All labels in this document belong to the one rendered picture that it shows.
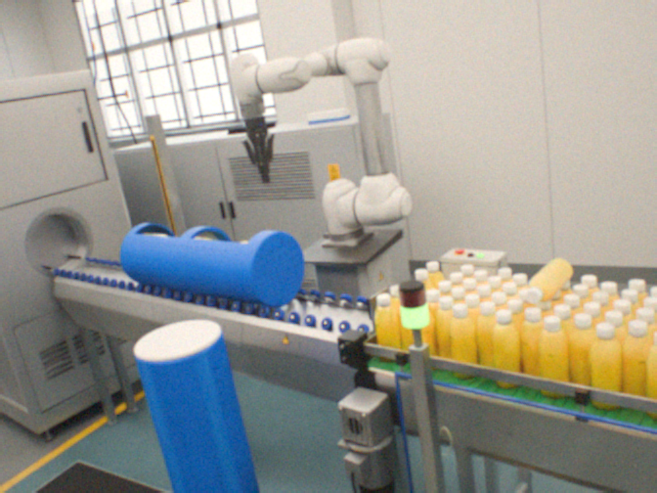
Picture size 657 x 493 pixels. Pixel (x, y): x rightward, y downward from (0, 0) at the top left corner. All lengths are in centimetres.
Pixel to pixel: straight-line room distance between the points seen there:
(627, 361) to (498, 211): 326
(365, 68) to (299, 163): 147
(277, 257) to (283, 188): 174
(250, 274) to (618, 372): 123
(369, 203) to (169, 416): 117
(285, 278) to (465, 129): 269
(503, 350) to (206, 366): 87
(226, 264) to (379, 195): 69
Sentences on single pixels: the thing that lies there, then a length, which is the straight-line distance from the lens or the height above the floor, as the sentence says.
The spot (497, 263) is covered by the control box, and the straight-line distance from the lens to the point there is 203.
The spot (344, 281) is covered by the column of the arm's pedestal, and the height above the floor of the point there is 89.
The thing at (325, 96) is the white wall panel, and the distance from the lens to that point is 479.
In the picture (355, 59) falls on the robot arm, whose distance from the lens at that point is 248.
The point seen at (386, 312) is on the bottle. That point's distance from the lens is 179.
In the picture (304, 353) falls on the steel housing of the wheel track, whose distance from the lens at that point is 212.
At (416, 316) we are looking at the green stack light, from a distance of 142.
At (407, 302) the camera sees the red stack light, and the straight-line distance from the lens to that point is 141.
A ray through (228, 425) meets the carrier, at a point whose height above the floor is 75.
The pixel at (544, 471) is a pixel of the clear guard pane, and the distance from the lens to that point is 163.
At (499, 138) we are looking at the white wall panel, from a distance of 461.
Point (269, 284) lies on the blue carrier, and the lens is 222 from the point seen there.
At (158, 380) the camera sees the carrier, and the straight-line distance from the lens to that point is 191.
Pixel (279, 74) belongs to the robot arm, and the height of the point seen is 178.
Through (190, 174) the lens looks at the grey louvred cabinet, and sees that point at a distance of 444.
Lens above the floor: 176
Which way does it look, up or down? 17 degrees down
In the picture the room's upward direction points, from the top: 9 degrees counter-clockwise
